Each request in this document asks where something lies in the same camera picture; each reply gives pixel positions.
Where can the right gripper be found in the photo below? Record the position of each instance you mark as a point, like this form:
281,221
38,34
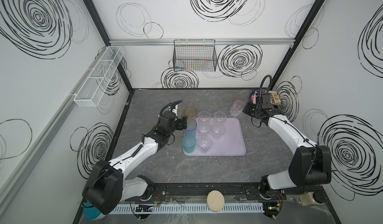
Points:
250,110

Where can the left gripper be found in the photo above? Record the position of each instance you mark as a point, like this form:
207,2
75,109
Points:
181,123

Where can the blue plastic cup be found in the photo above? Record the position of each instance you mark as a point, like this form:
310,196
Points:
191,128

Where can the yellow plastic cup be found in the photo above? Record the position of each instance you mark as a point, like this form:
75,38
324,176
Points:
190,112

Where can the teal plastic cup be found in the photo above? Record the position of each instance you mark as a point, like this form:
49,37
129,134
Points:
189,143

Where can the clear faceted glass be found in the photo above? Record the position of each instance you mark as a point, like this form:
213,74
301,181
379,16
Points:
204,128

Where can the lilac plastic tray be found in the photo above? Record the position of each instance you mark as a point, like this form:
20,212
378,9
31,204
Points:
230,143

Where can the clear glass back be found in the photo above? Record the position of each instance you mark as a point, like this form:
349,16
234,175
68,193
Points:
218,131

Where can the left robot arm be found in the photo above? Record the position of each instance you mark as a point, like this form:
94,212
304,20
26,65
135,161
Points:
107,185

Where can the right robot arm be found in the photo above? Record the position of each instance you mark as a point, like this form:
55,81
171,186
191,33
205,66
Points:
311,163

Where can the snack bag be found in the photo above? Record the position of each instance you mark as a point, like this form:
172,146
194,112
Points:
274,97

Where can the beige round lid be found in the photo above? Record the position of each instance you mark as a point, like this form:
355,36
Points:
215,201

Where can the jar with black lid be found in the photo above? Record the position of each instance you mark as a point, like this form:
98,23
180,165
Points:
312,199

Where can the black mounting rail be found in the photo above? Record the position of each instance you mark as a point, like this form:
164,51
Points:
250,191

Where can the black wire basket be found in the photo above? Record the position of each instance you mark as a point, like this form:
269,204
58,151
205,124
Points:
194,55

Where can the white wire shelf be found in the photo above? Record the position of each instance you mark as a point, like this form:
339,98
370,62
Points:
95,86

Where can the white cable duct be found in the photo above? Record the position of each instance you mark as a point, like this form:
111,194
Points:
175,208

